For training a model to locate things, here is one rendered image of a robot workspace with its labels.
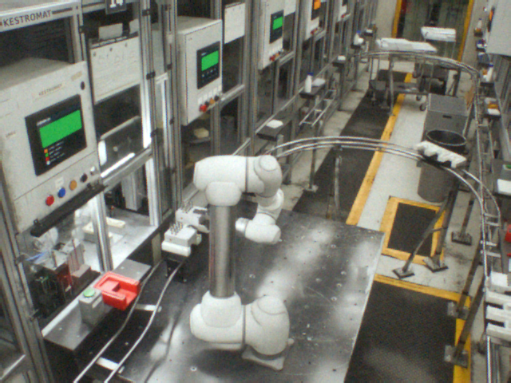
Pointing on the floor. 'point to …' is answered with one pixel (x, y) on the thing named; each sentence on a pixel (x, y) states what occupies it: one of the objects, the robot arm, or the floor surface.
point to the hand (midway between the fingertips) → (200, 216)
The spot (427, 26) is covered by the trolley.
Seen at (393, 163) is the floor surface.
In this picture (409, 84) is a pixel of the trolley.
